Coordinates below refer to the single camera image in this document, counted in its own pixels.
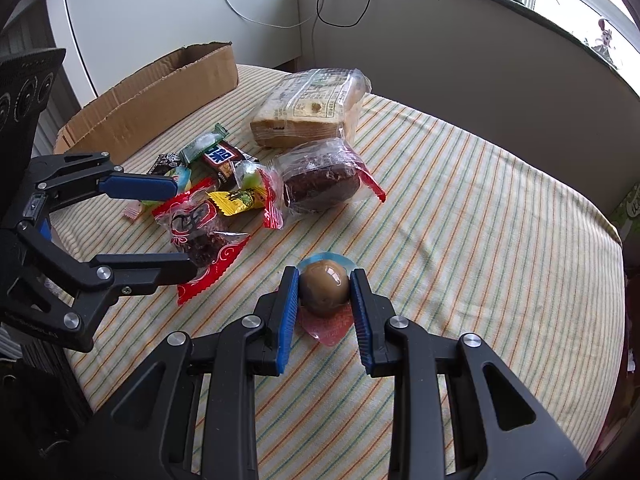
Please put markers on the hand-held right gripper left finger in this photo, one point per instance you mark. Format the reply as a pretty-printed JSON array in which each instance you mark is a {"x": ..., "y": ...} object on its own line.
[{"x": 287, "y": 320}]

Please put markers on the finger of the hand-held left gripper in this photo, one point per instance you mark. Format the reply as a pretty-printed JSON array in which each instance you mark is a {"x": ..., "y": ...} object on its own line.
[
  {"x": 140, "y": 186},
  {"x": 150, "y": 270}
]

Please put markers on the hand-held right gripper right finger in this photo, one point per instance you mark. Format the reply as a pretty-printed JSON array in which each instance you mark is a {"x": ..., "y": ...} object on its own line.
[{"x": 360, "y": 325}]

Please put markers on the black and white snack packet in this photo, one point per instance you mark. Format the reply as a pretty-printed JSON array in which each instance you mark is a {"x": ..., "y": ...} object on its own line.
[{"x": 167, "y": 161}]

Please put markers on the green candy pink-edged packet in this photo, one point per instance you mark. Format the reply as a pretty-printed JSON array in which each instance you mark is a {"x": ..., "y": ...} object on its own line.
[{"x": 182, "y": 176}]

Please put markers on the brown braised egg packet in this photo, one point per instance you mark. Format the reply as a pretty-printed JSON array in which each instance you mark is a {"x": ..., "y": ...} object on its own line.
[{"x": 322, "y": 285}]

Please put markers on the red-edged dark snack packet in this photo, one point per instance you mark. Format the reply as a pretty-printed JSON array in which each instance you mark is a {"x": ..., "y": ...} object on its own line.
[{"x": 200, "y": 240}]

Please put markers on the green wrapper snack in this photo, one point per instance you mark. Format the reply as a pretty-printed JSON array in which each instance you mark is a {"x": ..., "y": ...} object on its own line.
[{"x": 200, "y": 145}]

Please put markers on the brown chocolate bar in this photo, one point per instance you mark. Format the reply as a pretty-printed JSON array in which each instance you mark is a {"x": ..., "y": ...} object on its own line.
[
  {"x": 227, "y": 175},
  {"x": 220, "y": 154}
]

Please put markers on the cardboard box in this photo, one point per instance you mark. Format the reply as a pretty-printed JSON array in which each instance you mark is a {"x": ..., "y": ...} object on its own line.
[{"x": 150, "y": 95}]

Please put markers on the yellow candy packet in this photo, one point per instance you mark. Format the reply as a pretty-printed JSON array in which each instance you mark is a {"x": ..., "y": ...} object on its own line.
[{"x": 235, "y": 202}]

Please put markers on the dark cake clear packet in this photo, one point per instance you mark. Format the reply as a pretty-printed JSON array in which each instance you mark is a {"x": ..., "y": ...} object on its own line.
[{"x": 320, "y": 182}]

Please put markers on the striped bed sheet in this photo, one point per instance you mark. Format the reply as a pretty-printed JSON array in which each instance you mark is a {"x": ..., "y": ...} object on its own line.
[{"x": 450, "y": 260}]

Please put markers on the clear red-edged candy packet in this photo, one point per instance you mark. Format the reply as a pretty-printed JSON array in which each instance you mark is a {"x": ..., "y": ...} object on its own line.
[{"x": 255, "y": 180}]

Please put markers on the sliced bread clear bag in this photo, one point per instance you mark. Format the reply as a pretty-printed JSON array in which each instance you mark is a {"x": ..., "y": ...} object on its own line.
[{"x": 300, "y": 110}]

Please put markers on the dark ribbed clothing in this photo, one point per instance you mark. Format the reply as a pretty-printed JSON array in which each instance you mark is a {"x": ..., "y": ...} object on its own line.
[{"x": 35, "y": 410}]

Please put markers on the green printed packet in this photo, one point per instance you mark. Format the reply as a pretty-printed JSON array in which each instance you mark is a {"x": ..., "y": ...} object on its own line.
[{"x": 630, "y": 215}]

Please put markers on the small figurine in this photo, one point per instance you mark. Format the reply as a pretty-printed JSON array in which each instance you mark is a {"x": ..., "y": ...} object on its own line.
[{"x": 605, "y": 37}]

